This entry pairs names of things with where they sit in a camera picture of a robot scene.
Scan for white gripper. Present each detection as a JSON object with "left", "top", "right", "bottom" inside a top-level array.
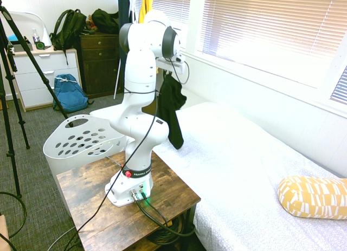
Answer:
[{"left": 156, "top": 57, "right": 188, "bottom": 80}]

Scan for black garment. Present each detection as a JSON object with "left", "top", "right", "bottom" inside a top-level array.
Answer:
[{"left": 157, "top": 73, "right": 188, "bottom": 150}]

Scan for white perforated laundry basket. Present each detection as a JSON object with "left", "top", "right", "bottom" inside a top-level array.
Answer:
[{"left": 42, "top": 114, "right": 128, "bottom": 179}]

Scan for black bag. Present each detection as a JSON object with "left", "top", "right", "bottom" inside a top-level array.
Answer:
[{"left": 91, "top": 8, "right": 120, "bottom": 35}]

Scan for small white window blind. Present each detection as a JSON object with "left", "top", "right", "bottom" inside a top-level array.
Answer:
[{"left": 151, "top": 0, "right": 192, "bottom": 50}]

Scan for yellow hanging garment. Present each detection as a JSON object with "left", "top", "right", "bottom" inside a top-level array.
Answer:
[{"left": 138, "top": 0, "right": 157, "bottom": 24}]

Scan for dark wooden cabinet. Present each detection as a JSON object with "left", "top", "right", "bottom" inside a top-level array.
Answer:
[{"left": 79, "top": 31, "right": 126, "bottom": 99}]

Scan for dark blue hanging garment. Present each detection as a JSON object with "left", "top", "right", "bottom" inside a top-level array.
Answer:
[{"left": 117, "top": 0, "right": 137, "bottom": 25}]

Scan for brown stuffed toy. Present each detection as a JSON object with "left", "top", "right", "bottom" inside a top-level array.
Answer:
[{"left": 85, "top": 14, "right": 99, "bottom": 33}]

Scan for blue backpack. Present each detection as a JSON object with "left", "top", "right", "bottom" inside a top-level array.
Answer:
[{"left": 52, "top": 73, "right": 95, "bottom": 114}]

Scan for dark green backpack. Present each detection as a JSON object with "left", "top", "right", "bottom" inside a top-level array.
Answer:
[{"left": 49, "top": 9, "right": 88, "bottom": 66}]

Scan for large white window blind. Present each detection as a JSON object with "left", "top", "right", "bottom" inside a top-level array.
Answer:
[{"left": 197, "top": 0, "right": 347, "bottom": 82}]

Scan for white desk lamp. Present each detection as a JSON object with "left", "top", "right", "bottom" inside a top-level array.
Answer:
[{"left": 9, "top": 11, "right": 53, "bottom": 49}]

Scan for white bed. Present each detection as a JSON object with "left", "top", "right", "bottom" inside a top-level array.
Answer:
[{"left": 89, "top": 101, "right": 347, "bottom": 251}]

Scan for white drawer dresser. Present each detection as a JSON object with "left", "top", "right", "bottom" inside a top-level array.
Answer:
[{"left": 5, "top": 48, "right": 82, "bottom": 113}]

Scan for rustic wooden side table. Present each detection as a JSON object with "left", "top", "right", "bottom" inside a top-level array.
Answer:
[{"left": 56, "top": 150, "right": 202, "bottom": 251}]

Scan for grey box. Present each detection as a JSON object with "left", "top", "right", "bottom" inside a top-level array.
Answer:
[{"left": 8, "top": 43, "right": 34, "bottom": 53}]

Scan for narrow white window blind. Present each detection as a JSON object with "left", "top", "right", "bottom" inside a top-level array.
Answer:
[{"left": 330, "top": 66, "right": 347, "bottom": 106}]

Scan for yellow white patterned pillow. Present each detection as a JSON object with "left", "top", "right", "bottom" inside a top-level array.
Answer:
[{"left": 277, "top": 175, "right": 347, "bottom": 221}]

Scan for brown cardboard piece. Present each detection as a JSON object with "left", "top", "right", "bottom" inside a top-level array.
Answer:
[{"left": 0, "top": 214, "right": 10, "bottom": 243}]

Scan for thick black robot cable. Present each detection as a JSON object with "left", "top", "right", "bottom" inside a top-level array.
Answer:
[
  {"left": 142, "top": 194, "right": 170, "bottom": 228},
  {"left": 135, "top": 199, "right": 196, "bottom": 237}
]

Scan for thin black camera cable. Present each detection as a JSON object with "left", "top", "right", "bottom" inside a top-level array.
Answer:
[{"left": 76, "top": 55, "right": 190, "bottom": 235}]

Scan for black camera tripod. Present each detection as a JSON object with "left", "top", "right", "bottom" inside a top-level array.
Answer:
[{"left": 0, "top": 0, "right": 69, "bottom": 199}]

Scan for coiled black cable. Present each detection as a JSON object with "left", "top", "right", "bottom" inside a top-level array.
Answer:
[{"left": 146, "top": 217, "right": 196, "bottom": 247}]

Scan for grey floor cable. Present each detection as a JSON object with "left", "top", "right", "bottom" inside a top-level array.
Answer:
[{"left": 47, "top": 225, "right": 79, "bottom": 251}]

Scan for black floor cable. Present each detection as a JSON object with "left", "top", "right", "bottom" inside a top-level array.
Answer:
[{"left": 0, "top": 191, "right": 28, "bottom": 251}]

